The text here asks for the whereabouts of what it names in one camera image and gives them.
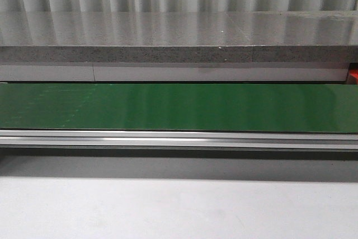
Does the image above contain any grey stone counter slab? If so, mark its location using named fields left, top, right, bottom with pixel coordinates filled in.
left=0, top=11, right=358, bottom=83

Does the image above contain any green conveyor belt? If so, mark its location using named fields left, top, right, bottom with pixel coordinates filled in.
left=1, top=83, right=357, bottom=133

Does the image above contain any red box at right edge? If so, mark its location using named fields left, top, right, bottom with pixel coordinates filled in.
left=346, top=69, right=358, bottom=85

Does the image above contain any aluminium conveyor side rail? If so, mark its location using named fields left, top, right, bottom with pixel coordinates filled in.
left=1, top=130, right=357, bottom=151

